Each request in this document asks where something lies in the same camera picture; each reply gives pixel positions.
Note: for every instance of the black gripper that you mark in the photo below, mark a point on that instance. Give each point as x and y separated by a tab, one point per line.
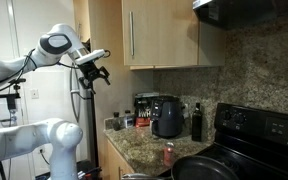
90	71

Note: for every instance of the black range hood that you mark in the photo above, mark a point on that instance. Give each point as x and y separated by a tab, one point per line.
244	13

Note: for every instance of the black camera on stand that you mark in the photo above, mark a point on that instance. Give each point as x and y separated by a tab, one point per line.
19	80

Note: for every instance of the white wall power outlet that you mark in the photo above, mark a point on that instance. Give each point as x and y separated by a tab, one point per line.
42	151

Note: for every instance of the black electric stove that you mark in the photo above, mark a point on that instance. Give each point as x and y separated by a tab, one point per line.
257	140

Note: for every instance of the black stove knob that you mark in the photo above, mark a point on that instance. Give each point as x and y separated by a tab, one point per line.
225	115
239	119

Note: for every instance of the pink drink can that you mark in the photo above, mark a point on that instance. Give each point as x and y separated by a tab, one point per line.
168	155

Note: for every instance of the black frying pan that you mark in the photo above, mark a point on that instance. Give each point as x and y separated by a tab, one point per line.
200	170

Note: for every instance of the wooden lower cabinet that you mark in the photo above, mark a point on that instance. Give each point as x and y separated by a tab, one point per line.
112	160

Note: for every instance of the silver door lever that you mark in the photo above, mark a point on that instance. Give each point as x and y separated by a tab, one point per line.
9	120

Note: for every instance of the black air fryer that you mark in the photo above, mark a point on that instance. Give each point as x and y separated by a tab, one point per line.
167	116

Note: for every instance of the dark spice jar black cap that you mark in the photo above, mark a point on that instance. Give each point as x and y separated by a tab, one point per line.
116	123

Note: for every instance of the white wall switch plate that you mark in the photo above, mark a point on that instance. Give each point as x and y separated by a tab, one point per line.
34	93

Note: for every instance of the wooden cabinet door white inside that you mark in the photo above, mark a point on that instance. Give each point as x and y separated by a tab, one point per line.
164	33

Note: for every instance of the small jar white label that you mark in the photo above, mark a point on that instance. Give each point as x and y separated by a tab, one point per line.
129	120

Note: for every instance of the white backsplash outlet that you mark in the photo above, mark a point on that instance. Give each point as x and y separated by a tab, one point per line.
186	110

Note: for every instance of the stainless steel refrigerator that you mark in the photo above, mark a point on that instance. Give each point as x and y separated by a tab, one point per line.
91	133

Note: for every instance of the black camera stand boom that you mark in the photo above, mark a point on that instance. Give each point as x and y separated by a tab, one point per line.
4	96

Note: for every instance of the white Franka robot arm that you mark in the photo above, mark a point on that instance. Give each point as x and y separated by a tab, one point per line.
54	43

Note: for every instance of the dark olive oil bottle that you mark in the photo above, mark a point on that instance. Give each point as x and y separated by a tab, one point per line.
197	123

